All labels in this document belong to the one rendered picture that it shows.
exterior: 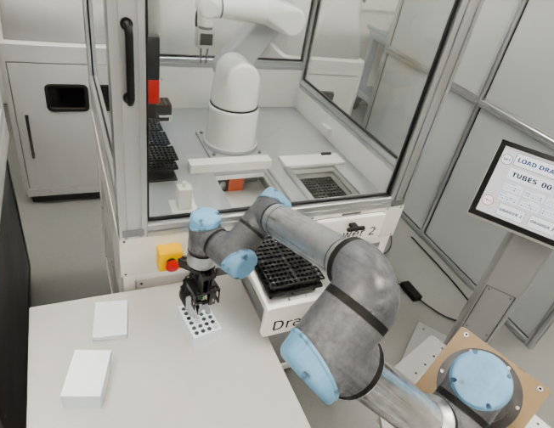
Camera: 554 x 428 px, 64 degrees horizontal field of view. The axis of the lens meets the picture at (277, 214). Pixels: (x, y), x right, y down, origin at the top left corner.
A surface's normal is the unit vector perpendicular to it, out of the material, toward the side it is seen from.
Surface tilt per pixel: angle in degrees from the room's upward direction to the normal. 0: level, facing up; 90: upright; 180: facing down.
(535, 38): 90
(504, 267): 90
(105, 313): 0
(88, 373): 0
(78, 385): 0
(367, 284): 25
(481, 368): 33
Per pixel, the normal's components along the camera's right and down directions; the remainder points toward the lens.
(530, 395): -0.35, -0.42
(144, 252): 0.39, 0.58
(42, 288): 0.16, -0.81
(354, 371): 0.43, 0.32
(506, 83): -0.92, 0.10
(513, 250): -0.51, 0.43
